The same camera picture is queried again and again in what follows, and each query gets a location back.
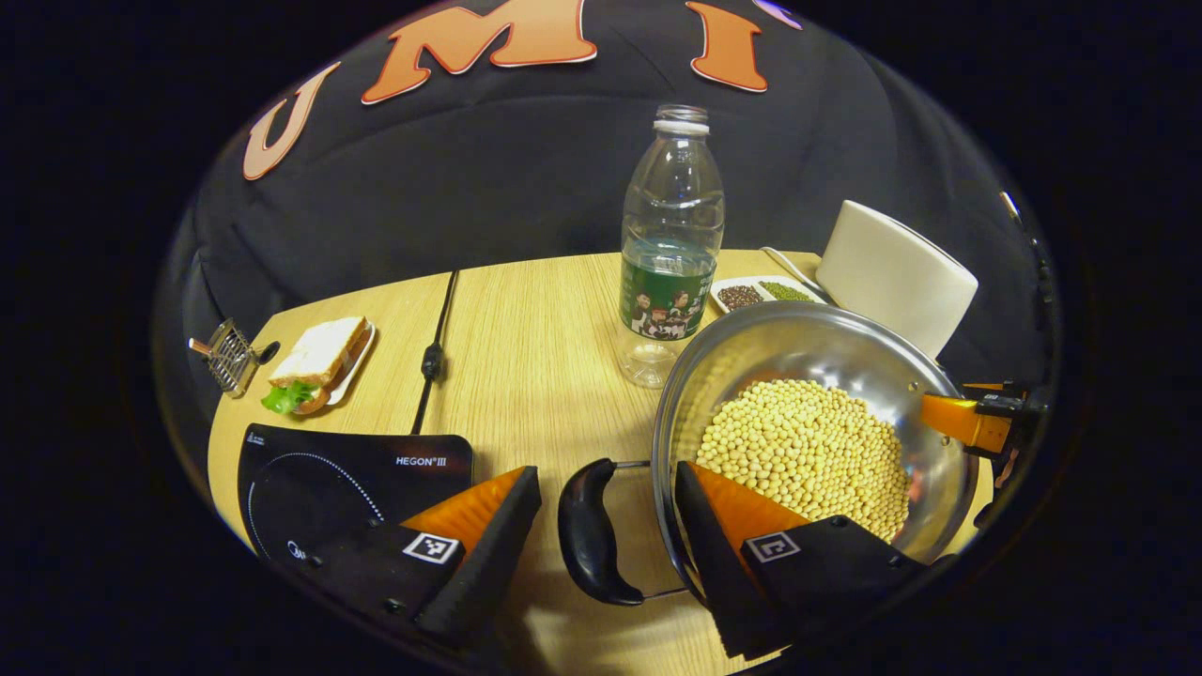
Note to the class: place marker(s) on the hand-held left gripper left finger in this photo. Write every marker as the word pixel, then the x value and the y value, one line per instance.
pixel 502 540

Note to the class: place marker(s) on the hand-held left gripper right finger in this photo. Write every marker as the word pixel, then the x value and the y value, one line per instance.
pixel 704 545

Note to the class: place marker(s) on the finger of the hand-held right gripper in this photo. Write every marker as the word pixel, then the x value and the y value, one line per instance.
pixel 958 418

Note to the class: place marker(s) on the black induction cooktop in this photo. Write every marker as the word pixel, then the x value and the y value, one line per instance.
pixel 319 488

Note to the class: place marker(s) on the pile of soybeans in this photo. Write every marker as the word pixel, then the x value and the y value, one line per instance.
pixel 808 451

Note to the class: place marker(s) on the white toaster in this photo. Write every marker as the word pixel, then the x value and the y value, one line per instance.
pixel 892 277

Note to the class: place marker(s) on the white spoon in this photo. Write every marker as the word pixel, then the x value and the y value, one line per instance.
pixel 793 270

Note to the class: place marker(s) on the white divided dish of beans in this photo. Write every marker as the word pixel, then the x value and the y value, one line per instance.
pixel 742 296

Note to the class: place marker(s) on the sandwich with lettuce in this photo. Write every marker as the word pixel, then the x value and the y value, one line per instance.
pixel 315 361

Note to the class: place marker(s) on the small black oval object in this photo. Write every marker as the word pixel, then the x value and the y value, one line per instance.
pixel 269 353

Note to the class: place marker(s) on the clear plastic water bottle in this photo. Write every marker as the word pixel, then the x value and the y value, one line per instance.
pixel 671 235

